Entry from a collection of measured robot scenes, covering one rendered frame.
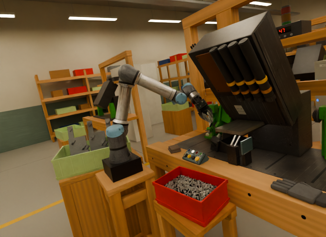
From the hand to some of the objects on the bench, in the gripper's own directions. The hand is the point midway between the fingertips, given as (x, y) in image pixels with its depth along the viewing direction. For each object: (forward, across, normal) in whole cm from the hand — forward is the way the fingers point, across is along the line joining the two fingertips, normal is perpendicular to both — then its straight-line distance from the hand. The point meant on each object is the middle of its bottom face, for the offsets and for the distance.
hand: (211, 121), depth 128 cm
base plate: (+24, +10, +19) cm, 32 cm away
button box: (+16, -23, +9) cm, 30 cm away
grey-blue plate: (+32, +4, +4) cm, 33 cm away
